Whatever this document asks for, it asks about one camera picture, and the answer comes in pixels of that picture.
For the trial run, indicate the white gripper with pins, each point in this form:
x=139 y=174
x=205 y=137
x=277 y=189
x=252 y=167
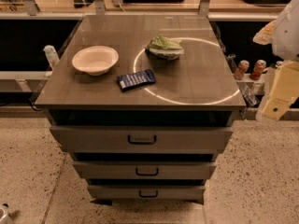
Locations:
x=287 y=36

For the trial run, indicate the grey bottom drawer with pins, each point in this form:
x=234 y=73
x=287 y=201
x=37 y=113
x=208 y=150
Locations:
x=150 y=192

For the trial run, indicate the grey drawer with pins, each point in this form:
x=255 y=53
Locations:
x=150 y=192
x=144 y=140
x=142 y=170

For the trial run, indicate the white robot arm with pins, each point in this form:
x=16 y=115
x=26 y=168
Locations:
x=285 y=39

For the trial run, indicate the grey drawer cabinet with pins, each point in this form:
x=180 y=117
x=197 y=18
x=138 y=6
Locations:
x=195 y=90

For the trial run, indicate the grey top drawer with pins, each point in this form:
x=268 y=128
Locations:
x=144 y=140

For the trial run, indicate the grey middle drawer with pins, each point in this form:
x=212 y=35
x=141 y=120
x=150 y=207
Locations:
x=142 y=170

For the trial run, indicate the red soda can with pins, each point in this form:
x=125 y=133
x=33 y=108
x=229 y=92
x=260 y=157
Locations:
x=241 y=69
x=258 y=68

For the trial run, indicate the red soda can left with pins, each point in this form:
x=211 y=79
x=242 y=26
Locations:
x=241 y=69

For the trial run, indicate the clear plastic bag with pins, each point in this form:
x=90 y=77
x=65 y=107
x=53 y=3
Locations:
x=245 y=90

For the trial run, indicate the green chip bag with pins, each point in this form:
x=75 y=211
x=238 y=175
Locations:
x=165 y=47

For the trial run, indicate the blue snack packet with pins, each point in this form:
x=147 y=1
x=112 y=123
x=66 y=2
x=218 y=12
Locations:
x=136 y=79

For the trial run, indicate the white bowl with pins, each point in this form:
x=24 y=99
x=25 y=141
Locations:
x=95 y=60

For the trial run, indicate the white bottle on shelf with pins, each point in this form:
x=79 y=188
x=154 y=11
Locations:
x=51 y=55

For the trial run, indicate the white object floor corner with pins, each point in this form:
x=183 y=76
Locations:
x=4 y=216

